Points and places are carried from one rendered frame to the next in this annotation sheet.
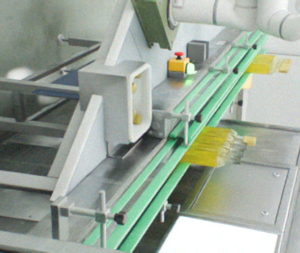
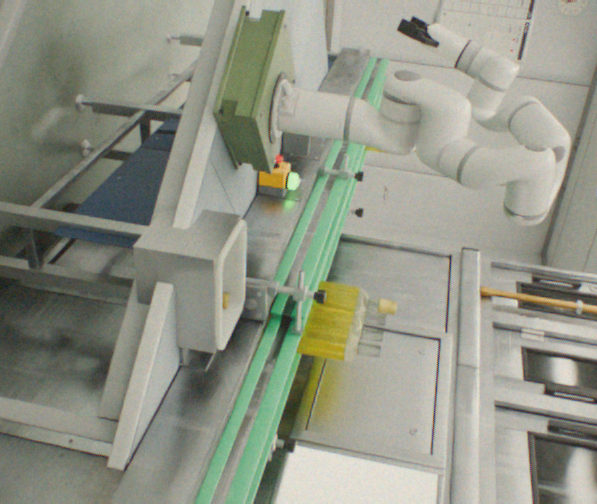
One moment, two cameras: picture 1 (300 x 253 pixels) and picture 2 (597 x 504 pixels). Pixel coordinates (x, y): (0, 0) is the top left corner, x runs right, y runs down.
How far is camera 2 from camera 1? 52 cm
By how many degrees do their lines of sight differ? 14
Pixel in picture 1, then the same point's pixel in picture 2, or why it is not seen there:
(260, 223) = (412, 454)
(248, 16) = (402, 136)
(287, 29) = (472, 175)
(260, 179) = (401, 362)
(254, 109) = not seen: hidden behind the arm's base
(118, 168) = (202, 395)
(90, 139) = (159, 358)
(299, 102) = not seen: hidden behind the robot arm
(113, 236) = not seen: outside the picture
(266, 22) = (435, 156)
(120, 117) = (202, 316)
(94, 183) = (170, 430)
